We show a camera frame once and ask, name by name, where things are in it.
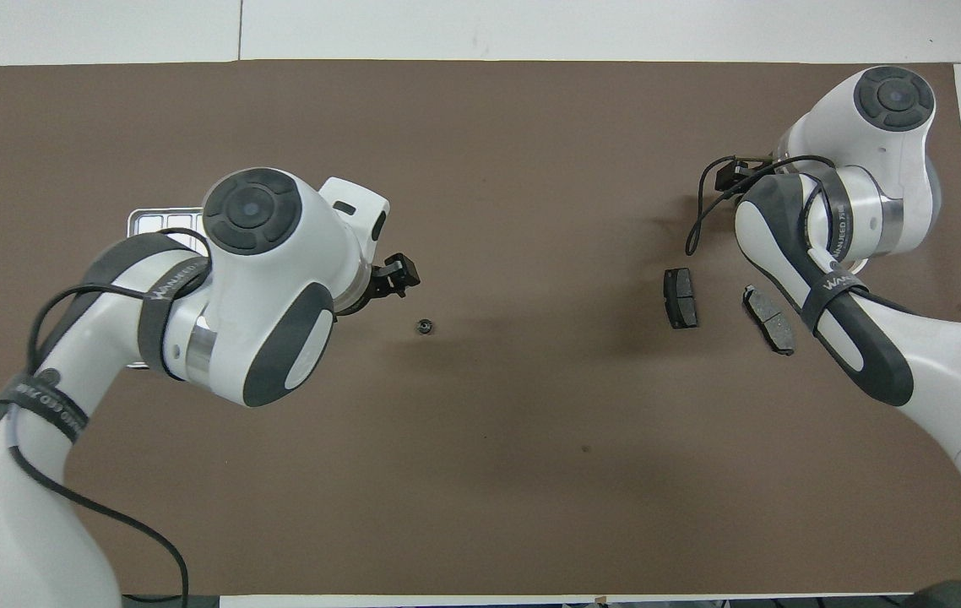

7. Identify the rectangular dark brake pad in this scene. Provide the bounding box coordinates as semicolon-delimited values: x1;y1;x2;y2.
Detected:
663;268;698;330

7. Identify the silver metal tray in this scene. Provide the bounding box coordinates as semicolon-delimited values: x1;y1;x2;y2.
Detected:
121;207;204;372

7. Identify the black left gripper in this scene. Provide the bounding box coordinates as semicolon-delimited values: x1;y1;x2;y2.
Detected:
337;252;421;318

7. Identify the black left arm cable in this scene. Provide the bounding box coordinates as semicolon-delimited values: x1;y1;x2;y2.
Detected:
8;226;215;608

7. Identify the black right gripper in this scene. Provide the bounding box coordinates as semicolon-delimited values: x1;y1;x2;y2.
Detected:
715;157;785;191

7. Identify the curved dark brake pad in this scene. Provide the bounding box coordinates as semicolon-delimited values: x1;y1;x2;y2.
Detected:
742;285;795;356

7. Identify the brown table mat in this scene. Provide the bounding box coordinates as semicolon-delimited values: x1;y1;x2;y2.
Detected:
0;59;961;596

